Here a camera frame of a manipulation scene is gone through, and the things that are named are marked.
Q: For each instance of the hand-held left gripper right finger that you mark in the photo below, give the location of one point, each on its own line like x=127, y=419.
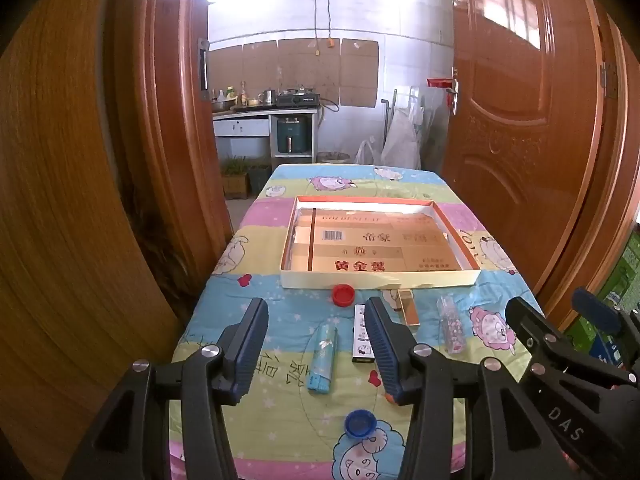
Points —
x=384, y=360

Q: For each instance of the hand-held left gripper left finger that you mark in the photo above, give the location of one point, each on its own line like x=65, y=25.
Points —
x=250, y=355

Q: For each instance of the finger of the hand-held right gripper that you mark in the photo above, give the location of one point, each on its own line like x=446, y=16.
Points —
x=595, y=310
x=522, y=315

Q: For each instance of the white cartoon print lighter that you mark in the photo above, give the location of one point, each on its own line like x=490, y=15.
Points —
x=359, y=340

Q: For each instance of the amber brown lighter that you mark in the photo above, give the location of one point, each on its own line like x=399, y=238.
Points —
x=409, y=307

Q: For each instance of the light blue lighter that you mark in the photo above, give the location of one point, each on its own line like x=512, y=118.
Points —
x=322, y=360

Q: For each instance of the blue bottle cap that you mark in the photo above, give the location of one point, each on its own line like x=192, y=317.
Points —
x=361, y=424

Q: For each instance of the clear lighter with pink specks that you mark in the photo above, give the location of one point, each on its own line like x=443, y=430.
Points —
x=450, y=325

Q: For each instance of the red bottle cap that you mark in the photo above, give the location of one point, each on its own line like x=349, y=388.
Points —
x=344, y=294

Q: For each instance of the shallow cardboard tray box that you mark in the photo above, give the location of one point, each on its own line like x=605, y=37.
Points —
x=350, y=260

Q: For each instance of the green cardboard box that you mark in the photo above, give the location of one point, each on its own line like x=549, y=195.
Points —
x=625, y=270

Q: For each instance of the wooden planter box with grass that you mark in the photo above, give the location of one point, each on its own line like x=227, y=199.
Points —
x=235, y=180

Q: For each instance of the dark planter box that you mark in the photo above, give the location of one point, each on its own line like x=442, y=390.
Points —
x=259, y=175

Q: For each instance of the white plastic bag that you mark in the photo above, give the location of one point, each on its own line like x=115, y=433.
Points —
x=365, y=152

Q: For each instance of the white bucket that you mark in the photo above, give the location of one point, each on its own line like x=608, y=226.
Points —
x=334, y=156

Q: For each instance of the white woven sack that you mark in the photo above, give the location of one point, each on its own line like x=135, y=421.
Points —
x=400, y=142

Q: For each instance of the dark green air fryer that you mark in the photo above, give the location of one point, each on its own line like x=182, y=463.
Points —
x=291, y=135

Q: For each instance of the white kitchen counter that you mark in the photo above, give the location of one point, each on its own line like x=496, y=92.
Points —
x=240, y=127

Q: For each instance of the light wooden panel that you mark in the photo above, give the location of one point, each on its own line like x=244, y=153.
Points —
x=65, y=210

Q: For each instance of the wooden door with latch plate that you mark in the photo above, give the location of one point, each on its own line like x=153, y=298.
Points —
x=165, y=135

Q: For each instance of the metal basin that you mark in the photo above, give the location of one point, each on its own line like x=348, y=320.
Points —
x=222, y=104

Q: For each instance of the metal kettle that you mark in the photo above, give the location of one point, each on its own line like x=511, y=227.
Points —
x=267, y=95

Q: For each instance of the black gas stove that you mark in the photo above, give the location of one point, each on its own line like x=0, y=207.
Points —
x=298, y=97

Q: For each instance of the glass sauce bottle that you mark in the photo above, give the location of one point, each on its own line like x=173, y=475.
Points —
x=243, y=92

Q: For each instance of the metal latch plate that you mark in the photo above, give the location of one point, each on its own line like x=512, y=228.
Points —
x=202, y=67

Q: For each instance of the wooden door frame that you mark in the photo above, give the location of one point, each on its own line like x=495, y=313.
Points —
x=605, y=185

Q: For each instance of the cardboard sheet on wall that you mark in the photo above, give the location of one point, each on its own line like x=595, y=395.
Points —
x=300, y=67

